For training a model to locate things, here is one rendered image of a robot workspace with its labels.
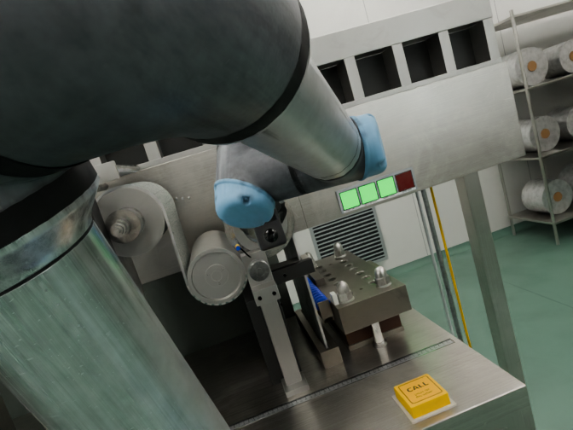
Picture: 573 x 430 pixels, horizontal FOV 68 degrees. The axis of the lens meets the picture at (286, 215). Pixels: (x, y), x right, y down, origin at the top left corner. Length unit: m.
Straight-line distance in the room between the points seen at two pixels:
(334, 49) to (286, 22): 1.12
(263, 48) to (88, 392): 0.19
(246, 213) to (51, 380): 0.33
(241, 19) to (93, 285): 0.15
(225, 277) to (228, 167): 0.41
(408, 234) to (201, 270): 3.22
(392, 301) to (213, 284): 0.39
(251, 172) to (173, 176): 0.71
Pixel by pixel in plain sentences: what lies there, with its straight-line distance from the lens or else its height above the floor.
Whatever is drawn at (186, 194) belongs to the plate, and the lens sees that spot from 1.21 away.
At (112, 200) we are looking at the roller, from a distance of 0.91.
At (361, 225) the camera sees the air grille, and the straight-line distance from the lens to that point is 3.80.
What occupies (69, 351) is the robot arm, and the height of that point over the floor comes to 1.32.
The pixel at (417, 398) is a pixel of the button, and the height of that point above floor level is 0.92.
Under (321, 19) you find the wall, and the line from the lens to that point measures 3.86.
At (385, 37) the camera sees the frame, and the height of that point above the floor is 1.60.
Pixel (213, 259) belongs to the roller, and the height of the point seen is 1.21.
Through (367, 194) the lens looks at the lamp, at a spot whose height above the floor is 1.18.
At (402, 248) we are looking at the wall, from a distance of 4.00.
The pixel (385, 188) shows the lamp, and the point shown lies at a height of 1.18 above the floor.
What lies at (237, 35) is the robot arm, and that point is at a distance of 0.17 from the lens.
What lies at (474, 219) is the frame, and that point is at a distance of 1.67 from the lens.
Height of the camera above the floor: 1.39
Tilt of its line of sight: 9 degrees down
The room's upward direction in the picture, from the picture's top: 17 degrees counter-clockwise
